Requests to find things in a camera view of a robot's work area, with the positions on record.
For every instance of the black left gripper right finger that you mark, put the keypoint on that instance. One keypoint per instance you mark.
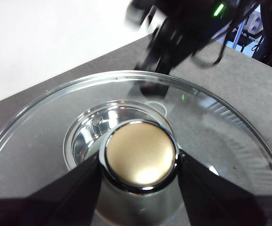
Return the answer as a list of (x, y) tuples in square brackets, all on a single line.
[(220, 204)]

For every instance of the glass lid with green knob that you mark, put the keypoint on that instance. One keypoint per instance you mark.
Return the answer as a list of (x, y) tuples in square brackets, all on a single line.
[(140, 153)]

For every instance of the grey metal bracket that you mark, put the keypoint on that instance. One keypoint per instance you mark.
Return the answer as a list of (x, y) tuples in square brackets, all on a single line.
[(254, 23)]

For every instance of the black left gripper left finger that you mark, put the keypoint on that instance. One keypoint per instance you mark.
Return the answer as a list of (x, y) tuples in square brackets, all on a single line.
[(56, 204)]

